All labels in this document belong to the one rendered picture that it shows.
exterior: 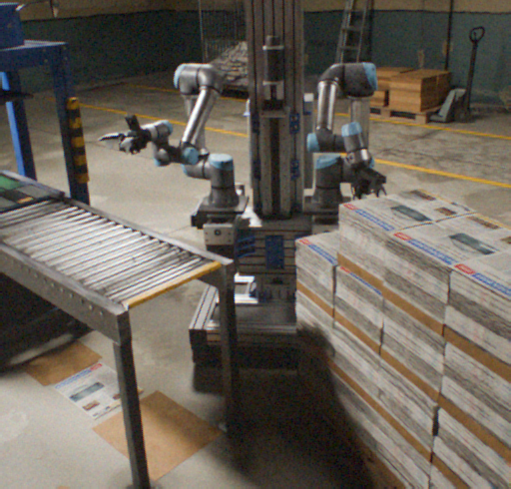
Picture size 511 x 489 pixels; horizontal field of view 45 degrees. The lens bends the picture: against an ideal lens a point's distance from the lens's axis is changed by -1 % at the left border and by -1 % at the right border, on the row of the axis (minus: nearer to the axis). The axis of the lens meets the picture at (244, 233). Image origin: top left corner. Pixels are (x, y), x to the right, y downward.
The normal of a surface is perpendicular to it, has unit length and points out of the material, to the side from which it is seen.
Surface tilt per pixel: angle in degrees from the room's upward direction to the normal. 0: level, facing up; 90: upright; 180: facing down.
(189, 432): 0
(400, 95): 90
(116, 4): 90
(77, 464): 0
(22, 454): 0
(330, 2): 90
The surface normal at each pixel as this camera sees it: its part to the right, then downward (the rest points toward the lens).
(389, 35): -0.70, 0.30
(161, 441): -0.04, -0.92
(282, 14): -0.13, 0.38
